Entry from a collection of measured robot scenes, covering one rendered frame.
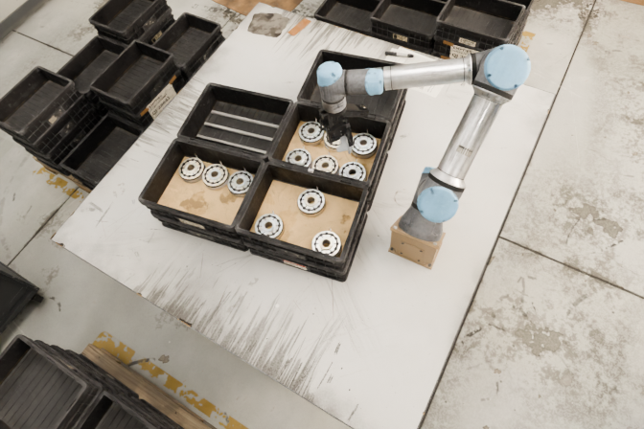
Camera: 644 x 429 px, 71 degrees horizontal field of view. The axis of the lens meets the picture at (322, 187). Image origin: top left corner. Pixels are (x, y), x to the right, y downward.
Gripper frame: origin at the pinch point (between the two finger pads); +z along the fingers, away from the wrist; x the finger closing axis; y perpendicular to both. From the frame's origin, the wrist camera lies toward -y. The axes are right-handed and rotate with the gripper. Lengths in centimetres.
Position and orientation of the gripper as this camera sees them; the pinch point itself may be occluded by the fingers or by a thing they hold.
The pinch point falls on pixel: (347, 145)
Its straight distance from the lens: 160.7
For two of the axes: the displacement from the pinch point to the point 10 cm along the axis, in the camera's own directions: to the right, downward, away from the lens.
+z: 1.5, 5.9, 8.0
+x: 4.2, 6.9, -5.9
